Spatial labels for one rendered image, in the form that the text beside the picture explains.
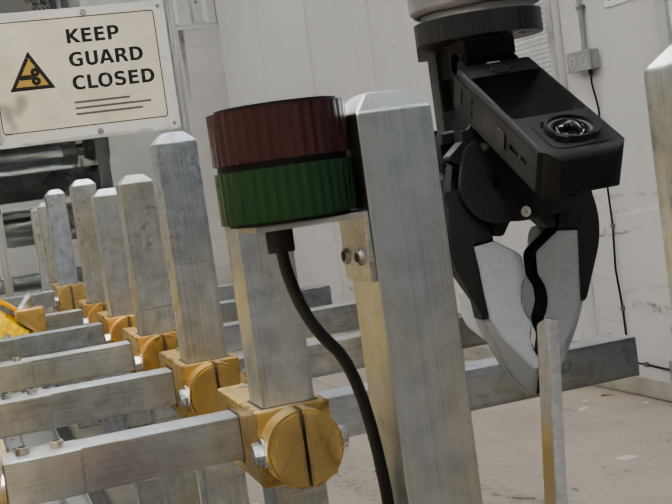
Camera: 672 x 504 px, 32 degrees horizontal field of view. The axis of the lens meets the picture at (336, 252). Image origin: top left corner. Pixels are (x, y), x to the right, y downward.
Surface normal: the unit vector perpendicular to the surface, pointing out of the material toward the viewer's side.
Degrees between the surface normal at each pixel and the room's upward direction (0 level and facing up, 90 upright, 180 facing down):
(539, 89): 29
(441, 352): 90
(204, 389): 90
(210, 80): 90
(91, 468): 90
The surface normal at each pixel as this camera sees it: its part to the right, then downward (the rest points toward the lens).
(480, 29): -0.10, 0.08
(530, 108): -0.03, -0.85
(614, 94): -0.92, 0.15
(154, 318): 0.31, 0.03
